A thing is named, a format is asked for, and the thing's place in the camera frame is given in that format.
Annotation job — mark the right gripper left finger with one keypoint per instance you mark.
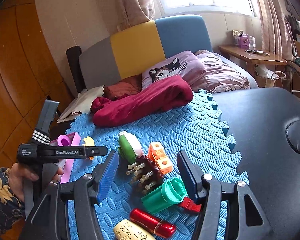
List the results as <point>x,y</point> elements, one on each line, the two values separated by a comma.
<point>104,174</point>

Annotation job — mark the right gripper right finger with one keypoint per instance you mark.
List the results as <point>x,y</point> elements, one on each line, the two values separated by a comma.
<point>192,179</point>

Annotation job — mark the green flanged plastic spool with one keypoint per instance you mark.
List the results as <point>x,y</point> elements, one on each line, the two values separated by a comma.
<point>171,192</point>

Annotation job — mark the red printed block piece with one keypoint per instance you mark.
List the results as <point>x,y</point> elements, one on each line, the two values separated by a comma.
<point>189,206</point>

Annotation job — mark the orange plastic clip piece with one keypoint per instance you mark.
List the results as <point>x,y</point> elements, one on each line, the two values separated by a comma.
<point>88,141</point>

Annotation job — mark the green white round toy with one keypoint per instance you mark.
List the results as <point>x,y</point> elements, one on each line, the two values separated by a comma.
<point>129,147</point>

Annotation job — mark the brown knobbed massage brush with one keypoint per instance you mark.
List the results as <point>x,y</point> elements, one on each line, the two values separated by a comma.
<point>145,174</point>

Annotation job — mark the left floral sleeve forearm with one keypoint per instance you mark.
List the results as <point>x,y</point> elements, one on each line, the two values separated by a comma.
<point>11,207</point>

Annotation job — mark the person's left hand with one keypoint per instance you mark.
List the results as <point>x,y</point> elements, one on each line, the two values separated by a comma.
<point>18,173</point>

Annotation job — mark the pink white shallow tray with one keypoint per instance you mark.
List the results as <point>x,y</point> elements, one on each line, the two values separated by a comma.
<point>66,152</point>

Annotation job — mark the orange cube blocks piece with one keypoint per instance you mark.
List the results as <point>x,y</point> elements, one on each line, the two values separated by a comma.
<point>157,154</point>

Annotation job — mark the gold patterned case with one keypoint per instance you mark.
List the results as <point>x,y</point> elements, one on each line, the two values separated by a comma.
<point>127,230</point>

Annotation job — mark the red metallic cylinder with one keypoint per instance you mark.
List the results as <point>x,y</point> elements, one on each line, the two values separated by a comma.
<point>152,224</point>

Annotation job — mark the beige canvas bag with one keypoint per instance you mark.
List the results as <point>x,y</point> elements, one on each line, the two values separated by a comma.
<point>81,104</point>

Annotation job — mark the wooden wardrobe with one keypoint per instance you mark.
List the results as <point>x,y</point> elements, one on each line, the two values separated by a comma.
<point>28,76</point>

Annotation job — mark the maroon folded garment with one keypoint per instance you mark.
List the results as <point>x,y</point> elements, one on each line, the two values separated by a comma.
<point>161,96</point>

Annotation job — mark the black padded massage table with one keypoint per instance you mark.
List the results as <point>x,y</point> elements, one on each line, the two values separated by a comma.
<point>266,125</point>

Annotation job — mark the pinkish purple quilt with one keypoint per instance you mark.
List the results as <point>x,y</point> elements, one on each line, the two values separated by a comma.
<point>218,76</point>

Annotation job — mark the black rolled mat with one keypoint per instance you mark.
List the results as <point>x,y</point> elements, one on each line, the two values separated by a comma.
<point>73,55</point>

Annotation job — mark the purple cat pillow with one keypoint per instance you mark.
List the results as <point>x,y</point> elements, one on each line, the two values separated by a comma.
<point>184,64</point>

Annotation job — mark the grey yellow blue headboard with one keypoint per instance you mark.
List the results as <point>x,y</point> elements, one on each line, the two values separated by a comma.
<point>134,50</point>

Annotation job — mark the wooden side table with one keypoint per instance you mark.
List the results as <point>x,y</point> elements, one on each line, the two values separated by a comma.
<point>251,60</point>

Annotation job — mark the pink storage box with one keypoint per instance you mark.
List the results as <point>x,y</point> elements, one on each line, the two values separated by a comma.
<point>242,40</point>

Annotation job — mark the folding chair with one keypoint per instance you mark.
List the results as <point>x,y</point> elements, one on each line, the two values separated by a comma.
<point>298,72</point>

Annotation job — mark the pink curtain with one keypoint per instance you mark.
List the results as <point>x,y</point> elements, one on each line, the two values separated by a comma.
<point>134,12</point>

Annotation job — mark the white handled bag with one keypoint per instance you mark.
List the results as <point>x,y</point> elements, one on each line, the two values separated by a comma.
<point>263,71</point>

